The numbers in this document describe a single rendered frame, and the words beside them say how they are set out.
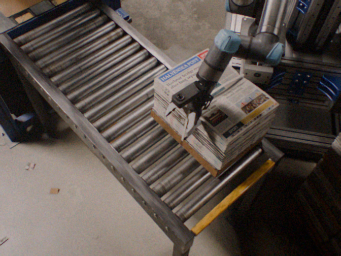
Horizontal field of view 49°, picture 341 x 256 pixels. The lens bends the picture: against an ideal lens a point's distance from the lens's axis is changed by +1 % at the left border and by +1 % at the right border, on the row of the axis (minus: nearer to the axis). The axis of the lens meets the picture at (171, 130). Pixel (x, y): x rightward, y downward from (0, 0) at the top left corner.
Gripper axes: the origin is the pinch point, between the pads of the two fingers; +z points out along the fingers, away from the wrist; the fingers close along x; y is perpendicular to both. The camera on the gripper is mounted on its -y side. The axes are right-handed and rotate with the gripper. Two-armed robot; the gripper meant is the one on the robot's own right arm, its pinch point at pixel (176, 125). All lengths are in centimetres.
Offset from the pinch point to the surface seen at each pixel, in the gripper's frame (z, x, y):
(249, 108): -13.8, -11.7, 20.1
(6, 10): 22, 120, 5
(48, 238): 117, 40, 11
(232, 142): -4.7, -17.2, 8.9
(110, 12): 1, 86, 38
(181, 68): -11.3, 17.6, 14.4
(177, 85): -7.9, 11.9, 8.1
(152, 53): 2, 50, 38
